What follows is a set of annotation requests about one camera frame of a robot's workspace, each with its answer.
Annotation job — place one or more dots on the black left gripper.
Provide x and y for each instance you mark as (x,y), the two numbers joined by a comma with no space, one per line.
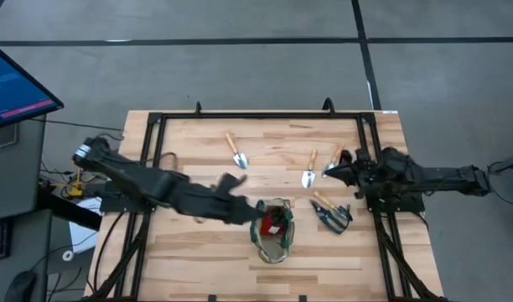
(221,207)

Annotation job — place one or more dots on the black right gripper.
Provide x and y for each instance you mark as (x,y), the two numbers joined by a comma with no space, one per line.
(367,176)

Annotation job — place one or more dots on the beige green gardening bag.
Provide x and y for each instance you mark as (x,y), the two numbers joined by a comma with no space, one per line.
(277,251)

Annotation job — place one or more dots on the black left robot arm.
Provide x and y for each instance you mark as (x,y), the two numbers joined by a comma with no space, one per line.
(131,176)

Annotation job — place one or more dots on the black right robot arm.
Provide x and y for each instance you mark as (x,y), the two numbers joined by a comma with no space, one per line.
(441,176)

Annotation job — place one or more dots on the red packet white label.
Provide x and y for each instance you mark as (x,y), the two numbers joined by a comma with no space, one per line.
(271,227)

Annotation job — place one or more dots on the black table clamp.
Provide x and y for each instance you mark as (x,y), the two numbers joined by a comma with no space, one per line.
(328,105)
(198,108)
(212,298)
(302,298)

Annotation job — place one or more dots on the small white sticker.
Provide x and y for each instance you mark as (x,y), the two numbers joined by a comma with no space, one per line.
(390,112)

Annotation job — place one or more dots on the grey stand leg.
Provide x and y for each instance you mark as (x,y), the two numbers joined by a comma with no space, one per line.
(512,163)

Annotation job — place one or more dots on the white paper sheet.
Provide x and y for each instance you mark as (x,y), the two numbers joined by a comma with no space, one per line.
(82,235)

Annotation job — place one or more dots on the yellow clamp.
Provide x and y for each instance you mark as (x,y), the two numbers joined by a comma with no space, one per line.
(76,186)

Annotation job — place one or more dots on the black desk support bar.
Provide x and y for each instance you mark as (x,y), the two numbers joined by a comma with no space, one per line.
(72,214)

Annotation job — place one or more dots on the white tape roll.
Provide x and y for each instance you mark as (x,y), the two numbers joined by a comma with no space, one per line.
(68,255)

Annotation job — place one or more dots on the grey desk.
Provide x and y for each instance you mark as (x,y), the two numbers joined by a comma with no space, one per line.
(13,176)

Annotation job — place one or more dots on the black computer mouse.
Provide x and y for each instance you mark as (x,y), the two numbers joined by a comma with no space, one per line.
(19,287)

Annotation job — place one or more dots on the computer monitor blue screen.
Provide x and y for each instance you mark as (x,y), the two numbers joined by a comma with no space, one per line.
(13,88)

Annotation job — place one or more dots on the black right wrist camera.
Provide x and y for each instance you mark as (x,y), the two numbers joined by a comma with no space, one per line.
(347,156)

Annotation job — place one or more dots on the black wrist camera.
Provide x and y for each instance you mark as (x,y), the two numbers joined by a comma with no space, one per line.
(231,183)
(347,156)

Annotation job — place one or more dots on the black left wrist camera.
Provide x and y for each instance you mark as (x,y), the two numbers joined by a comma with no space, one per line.
(231,183)

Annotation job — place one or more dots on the black aluminium table frame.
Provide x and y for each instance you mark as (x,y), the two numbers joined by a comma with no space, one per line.
(260,115)

